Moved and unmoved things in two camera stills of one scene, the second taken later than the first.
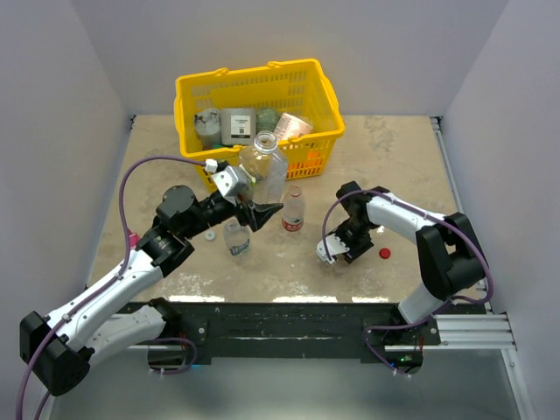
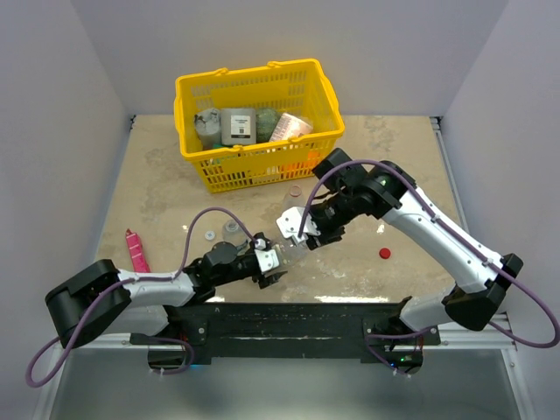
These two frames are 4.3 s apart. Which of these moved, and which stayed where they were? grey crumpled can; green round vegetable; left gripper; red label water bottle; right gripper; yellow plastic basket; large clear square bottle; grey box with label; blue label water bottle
Moved: large clear square bottle; left gripper; right gripper
Stayed: grey crumpled can; red label water bottle; yellow plastic basket; green round vegetable; grey box with label; blue label water bottle
